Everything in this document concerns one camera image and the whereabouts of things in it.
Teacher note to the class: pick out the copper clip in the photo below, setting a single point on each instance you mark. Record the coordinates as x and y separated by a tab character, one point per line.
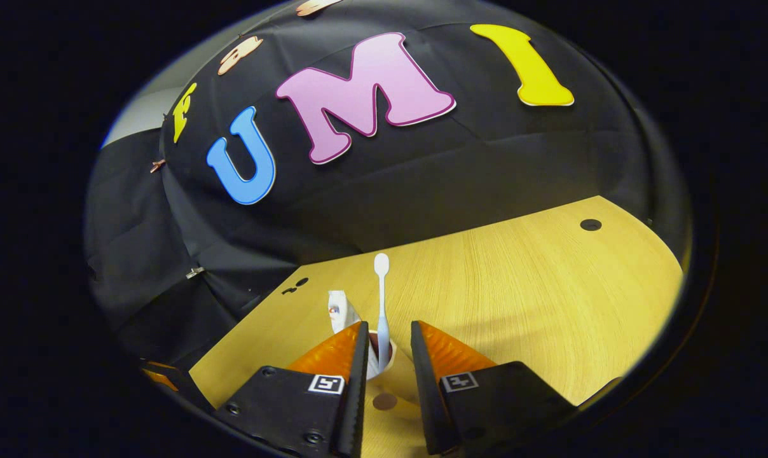
157	166

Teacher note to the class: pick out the white toothpaste tube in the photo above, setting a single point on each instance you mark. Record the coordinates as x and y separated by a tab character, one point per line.
341	312

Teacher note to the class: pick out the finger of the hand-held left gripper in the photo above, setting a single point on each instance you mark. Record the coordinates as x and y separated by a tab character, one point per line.
161	375

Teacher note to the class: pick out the wooden desktop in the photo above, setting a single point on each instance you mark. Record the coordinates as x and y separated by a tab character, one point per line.
517	286

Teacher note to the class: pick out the white cup brown inside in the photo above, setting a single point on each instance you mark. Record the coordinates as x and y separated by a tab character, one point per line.
374	366

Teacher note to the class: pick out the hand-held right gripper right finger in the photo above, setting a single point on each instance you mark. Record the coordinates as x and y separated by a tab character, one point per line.
425	394

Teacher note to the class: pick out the round cork coaster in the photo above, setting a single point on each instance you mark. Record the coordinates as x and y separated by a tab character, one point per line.
384	401

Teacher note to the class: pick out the silver clip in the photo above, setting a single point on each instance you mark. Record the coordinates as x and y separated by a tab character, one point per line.
196	273

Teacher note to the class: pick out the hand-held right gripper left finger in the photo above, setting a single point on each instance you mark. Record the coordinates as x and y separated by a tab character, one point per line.
352	407

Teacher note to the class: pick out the white toothbrush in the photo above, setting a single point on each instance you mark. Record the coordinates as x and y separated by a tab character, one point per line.
382	305

